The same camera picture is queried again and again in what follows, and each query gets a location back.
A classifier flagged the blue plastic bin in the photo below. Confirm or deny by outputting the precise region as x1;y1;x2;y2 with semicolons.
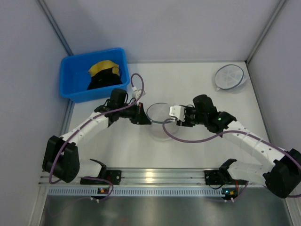
60;48;130;103

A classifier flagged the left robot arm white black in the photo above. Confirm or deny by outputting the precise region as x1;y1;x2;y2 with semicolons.
42;89;151;183

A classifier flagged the aluminium frame rail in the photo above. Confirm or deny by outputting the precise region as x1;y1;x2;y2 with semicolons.
38;167;294;186

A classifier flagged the slotted grey cable duct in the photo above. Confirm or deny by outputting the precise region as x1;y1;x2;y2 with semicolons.
48;187;236;197

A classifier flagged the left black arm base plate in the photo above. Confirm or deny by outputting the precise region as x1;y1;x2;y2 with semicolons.
80;169;122;185

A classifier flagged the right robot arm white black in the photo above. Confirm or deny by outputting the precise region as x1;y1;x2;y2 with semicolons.
169;95;301;198

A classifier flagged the black garment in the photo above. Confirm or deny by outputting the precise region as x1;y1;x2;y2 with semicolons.
87;67;122;90

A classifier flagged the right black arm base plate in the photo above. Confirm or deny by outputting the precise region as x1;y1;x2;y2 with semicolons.
204;169;246;186

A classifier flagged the yellow garment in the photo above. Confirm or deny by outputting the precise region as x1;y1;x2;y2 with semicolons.
88;60;120;77

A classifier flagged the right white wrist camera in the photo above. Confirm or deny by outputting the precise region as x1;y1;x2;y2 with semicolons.
169;105;186;122

